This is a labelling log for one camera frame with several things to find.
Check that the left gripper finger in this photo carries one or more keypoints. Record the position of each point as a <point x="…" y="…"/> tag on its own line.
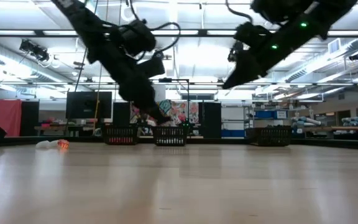
<point x="160" y="116"/>

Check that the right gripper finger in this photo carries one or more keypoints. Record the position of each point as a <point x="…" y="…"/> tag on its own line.
<point x="244" y="71"/>

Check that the orange pumpkin decoration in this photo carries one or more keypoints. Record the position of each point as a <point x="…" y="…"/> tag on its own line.
<point x="63" y="143"/>

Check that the white ghost decoration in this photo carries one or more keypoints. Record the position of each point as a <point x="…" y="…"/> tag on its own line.
<point x="47" y="144"/>

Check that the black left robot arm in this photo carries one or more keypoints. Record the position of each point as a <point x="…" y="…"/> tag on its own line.
<point x="82" y="21"/>

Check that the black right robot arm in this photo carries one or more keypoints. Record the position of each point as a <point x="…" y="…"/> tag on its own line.
<point x="331" y="12"/>

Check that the black background robot arm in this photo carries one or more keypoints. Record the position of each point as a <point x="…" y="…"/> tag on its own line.
<point x="186" y="125"/>

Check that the black rig-mounted light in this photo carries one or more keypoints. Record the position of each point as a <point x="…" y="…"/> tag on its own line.
<point x="232" y="56"/>
<point x="34" y="49"/>

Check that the black plastic lattice basket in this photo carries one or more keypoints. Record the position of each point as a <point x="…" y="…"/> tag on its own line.
<point x="169" y="137"/>
<point x="269" y="137"/>
<point x="120" y="137"/>

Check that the black partition panel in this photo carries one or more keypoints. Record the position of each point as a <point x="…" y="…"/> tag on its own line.
<point x="30" y="118"/>
<point x="121" y="113"/>
<point x="210" y="121"/>

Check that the black monitor screen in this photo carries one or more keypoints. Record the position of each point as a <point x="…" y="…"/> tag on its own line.
<point x="89" y="105"/>

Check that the blue storage bin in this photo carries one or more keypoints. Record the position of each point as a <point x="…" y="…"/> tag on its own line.
<point x="266" y="114"/>

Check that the white air vent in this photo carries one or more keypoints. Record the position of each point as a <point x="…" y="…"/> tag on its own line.
<point x="334" y="46"/>

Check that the blue box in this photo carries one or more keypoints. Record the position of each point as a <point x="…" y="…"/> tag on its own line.
<point x="232" y="133"/>

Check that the black ceiling device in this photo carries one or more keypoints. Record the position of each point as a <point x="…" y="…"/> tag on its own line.
<point x="356" y="56"/>

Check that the dark cluttered table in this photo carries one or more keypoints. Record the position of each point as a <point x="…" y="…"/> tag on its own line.
<point x="57" y="127"/>

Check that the wooden workbench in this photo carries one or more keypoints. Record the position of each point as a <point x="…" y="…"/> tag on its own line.
<point x="353" y="127"/>

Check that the red curtain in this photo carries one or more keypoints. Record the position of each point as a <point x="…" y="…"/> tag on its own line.
<point x="8" y="116"/>

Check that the colourful wall mural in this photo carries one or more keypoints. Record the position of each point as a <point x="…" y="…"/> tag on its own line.
<point x="179" y="112"/>

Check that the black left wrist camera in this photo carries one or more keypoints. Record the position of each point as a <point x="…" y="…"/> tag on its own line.
<point x="151" y="67"/>

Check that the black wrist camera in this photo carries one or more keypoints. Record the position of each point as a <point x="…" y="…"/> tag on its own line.
<point x="251" y="33"/>
<point x="151" y="67"/>

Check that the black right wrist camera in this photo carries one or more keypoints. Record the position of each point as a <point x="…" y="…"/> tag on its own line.
<point x="251" y="33"/>

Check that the black aluminium table frame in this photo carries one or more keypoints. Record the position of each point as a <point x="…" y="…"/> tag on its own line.
<point x="216" y="140"/>

